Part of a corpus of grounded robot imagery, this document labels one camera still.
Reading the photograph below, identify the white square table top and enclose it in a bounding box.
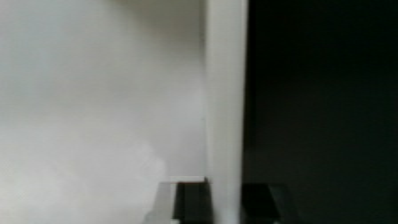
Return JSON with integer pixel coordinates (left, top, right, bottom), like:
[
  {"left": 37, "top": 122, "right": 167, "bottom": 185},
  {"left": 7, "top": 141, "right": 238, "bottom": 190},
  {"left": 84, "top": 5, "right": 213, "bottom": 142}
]
[{"left": 0, "top": 0, "right": 249, "bottom": 224}]

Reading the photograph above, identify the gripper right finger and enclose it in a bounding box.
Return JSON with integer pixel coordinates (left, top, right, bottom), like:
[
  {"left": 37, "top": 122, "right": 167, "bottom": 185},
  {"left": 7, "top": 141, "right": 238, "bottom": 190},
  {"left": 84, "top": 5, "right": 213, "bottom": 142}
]
[{"left": 242, "top": 183, "right": 297, "bottom": 224}]

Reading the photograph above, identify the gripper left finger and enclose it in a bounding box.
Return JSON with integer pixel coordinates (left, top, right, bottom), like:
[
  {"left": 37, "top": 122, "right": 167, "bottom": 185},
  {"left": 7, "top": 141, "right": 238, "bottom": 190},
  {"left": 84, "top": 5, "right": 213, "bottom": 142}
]
[{"left": 172, "top": 182, "right": 213, "bottom": 224}]

